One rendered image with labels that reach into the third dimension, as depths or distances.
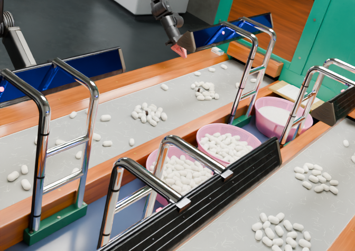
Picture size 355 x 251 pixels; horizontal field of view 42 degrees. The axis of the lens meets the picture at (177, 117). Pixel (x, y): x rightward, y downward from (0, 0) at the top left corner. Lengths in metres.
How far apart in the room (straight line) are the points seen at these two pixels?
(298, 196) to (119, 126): 0.69
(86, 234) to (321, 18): 1.47
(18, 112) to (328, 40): 1.42
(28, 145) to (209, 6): 4.08
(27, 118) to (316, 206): 1.03
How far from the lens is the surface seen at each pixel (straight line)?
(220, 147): 1.78
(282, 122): 2.10
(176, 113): 1.90
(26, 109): 1.72
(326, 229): 1.59
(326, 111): 1.50
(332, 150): 2.03
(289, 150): 1.85
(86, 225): 1.41
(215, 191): 0.96
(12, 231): 1.31
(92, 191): 1.45
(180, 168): 1.59
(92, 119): 1.21
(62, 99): 1.80
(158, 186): 0.89
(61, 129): 1.67
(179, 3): 5.23
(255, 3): 2.45
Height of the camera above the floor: 1.67
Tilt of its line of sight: 30 degrees down
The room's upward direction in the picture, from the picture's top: 15 degrees clockwise
